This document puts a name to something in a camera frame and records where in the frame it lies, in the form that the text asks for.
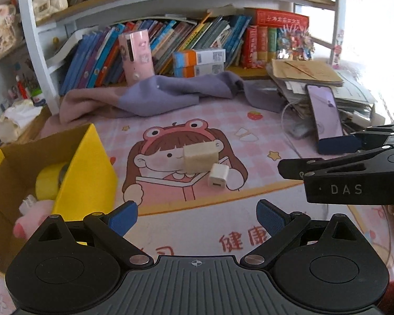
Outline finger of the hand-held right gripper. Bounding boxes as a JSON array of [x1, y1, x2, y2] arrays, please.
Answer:
[[278, 145, 394, 181], [317, 122, 394, 155]]

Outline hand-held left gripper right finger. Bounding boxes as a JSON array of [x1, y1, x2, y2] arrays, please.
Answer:
[[244, 199, 370, 267]]

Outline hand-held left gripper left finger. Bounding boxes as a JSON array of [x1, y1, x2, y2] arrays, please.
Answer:
[[25, 200, 153, 268]]

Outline yellow cardboard box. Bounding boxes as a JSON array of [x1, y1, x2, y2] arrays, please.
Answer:
[[0, 124, 119, 274]]

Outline small white charger cube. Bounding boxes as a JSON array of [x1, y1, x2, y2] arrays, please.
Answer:
[[208, 163, 230, 190]]

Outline yellow tape roll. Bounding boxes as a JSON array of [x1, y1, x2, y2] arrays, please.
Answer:
[[35, 162, 71, 201]]

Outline pink pig plush toy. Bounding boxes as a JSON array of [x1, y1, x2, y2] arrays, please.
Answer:
[[13, 198, 55, 238]]

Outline beige rectangular block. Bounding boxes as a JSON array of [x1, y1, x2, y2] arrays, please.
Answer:
[[183, 140, 220, 174]]

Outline dark blue labelled bottle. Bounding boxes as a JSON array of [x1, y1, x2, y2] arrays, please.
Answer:
[[19, 195, 37, 215]]

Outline assorted stationery items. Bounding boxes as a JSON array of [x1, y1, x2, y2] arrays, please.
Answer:
[[7, 59, 46, 107]]

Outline black smartphone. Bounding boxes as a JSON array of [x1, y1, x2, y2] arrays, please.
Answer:
[[306, 84, 345, 141]]

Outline grey phone stand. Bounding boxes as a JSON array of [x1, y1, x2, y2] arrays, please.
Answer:
[[289, 123, 316, 138]]

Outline stack of papers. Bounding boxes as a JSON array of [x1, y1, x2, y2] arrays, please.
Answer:
[[272, 72, 378, 128]]

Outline pink checked cartoon tablecloth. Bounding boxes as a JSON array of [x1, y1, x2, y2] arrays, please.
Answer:
[[0, 98, 394, 315]]

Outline brown paper envelope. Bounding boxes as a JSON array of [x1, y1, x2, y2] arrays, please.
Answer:
[[271, 59, 345, 84]]

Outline colourful cartoon figure stands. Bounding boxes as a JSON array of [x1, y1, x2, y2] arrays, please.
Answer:
[[276, 23, 316, 61]]

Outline row of thick dictionaries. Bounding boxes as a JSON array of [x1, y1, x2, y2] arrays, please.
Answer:
[[241, 25, 283, 69]]

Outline purple and pink garment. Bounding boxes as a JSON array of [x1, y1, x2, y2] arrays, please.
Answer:
[[59, 71, 286, 125]]

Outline orange blue white carton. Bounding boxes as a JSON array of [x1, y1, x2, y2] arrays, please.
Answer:
[[174, 63, 224, 78], [173, 49, 226, 67]]

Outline red boxed book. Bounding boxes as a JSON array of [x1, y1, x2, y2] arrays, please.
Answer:
[[251, 8, 310, 30]]

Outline cream cloth covered box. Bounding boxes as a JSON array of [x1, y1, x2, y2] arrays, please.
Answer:
[[0, 100, 43, 143]]

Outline pink cylindrical tumbler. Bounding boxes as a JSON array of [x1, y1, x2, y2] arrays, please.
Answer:
[[118, 29, 155, 84]]

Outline row of colourful thin books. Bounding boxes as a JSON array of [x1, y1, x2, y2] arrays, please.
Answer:
[[59, 15, 252, 97]]

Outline white bookshelf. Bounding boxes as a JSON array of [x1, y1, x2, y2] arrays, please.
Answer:
[[0, 0, 345, 115]]

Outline lucky cat figure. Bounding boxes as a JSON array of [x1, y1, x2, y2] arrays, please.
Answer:
[[0, 5, 20, 63]]

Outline white wall plug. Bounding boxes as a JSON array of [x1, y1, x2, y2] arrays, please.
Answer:
[[340, 110, 371, 128]]

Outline white charging cable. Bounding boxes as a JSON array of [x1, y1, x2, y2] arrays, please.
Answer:
[[281, 103, 319, 138]]

